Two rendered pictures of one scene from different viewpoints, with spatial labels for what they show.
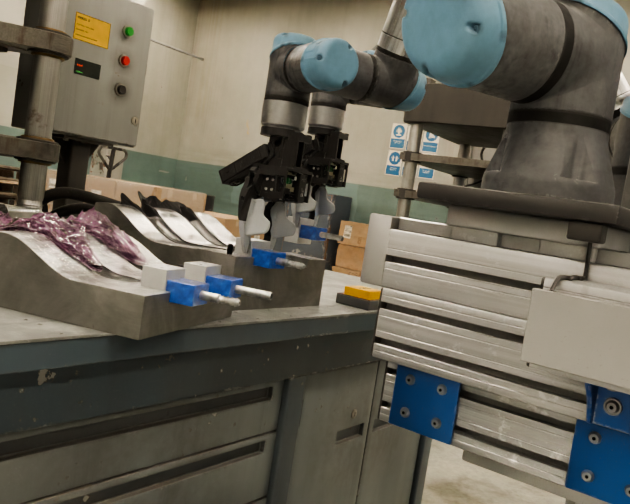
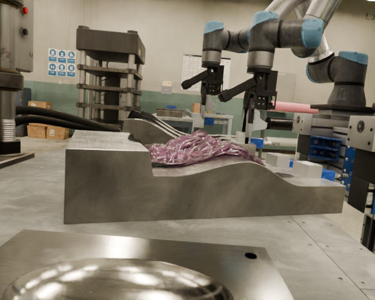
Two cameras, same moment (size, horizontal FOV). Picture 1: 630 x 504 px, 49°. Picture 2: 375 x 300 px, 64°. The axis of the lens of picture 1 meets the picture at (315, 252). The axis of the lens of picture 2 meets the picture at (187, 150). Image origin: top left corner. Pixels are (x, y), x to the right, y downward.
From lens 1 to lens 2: 0.94 m
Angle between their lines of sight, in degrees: 36
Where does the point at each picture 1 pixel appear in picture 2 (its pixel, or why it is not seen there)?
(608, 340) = not seen: outside the picture
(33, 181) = (10, 105)
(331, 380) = not seen: hidden behind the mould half
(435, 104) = (93, 40)
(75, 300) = (303, 199)
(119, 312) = (331, 199)
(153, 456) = not seen: hidden behind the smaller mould
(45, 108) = (12, 47)
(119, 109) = (24, 46)
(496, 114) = (125, 46)
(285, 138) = (268, 74)
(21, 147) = (2, 78)
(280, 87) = (269, 44)
